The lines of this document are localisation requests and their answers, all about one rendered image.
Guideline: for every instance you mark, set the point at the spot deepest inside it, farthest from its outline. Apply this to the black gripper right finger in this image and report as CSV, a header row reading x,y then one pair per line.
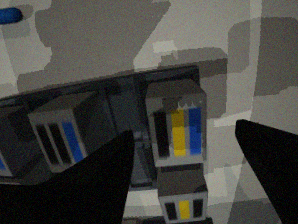
x,y
273,156

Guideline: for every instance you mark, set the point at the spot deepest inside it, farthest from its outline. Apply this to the blue thin bar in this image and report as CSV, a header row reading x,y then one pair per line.
x,y
11,15

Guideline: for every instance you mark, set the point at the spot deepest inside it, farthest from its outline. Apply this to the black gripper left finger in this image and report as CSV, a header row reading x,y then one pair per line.
x,y
93,191

